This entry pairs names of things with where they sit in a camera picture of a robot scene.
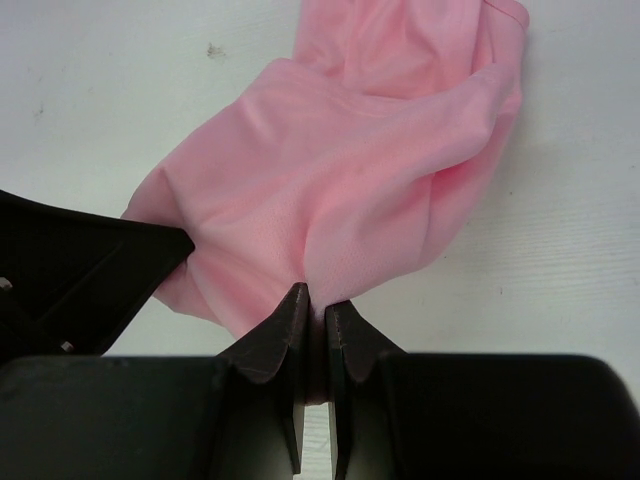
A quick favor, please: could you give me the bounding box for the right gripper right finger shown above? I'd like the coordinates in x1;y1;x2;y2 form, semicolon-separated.
325;301;404;479

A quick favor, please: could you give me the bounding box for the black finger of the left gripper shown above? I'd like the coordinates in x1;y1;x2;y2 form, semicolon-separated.
1;192;195;356

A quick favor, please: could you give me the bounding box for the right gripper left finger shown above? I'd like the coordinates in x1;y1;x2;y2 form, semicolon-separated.
214;283;307;474

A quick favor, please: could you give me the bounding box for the pink t shirt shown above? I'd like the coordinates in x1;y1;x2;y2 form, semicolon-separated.
121;0;531;407

